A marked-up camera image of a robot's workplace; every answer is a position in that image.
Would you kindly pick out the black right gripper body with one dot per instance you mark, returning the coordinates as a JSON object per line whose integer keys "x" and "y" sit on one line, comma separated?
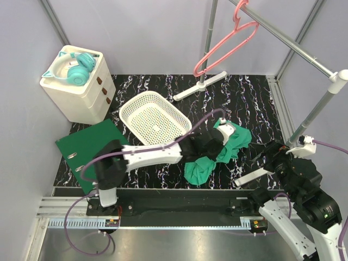
{"x": 279, "y": 160}

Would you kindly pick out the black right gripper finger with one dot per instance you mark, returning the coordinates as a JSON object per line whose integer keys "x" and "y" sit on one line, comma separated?
{"x": 259, "y": 145}
{"x": 260, "y": 159}

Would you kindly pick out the green tank top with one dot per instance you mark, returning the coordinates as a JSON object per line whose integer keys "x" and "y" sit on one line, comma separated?
{"x": 198, "y": 172}

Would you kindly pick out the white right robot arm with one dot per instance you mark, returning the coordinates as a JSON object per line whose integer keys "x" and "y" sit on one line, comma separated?
{"x": 300, "y": 181}

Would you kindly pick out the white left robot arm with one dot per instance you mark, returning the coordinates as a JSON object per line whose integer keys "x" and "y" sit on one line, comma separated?
{"x": 112, "y": 168}

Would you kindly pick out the silver clothes rack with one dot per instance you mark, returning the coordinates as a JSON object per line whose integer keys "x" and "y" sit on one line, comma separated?
{"x": 338, "y": 79}

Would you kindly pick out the white perforated plastic basket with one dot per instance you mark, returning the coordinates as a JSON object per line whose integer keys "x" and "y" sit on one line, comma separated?
{"x": 153, "y": 119}

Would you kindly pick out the white drawer cabinet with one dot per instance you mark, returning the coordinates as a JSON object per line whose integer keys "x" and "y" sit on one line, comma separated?
{"x": 87, "y": 104}

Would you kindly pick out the teal cat-ear headphones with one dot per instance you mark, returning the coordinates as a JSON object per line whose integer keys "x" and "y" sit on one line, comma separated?
{"x": 78, "y": 74}

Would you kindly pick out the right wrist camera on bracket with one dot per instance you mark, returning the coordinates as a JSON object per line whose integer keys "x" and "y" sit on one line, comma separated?
{"x": 307, "y": 147}

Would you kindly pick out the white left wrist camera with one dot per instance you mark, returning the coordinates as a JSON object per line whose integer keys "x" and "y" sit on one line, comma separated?
{"x": 226, "y": 129}

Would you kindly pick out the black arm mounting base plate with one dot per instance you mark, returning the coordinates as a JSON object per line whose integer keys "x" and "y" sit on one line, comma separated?
{"x": 179, "y": 208}

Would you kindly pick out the green ring binder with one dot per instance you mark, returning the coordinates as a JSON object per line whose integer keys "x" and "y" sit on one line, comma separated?
{"x": 79, "y": 148}

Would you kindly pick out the white slotted cable duct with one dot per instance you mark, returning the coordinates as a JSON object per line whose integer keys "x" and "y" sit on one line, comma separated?
{"x": 96, "y": 223}

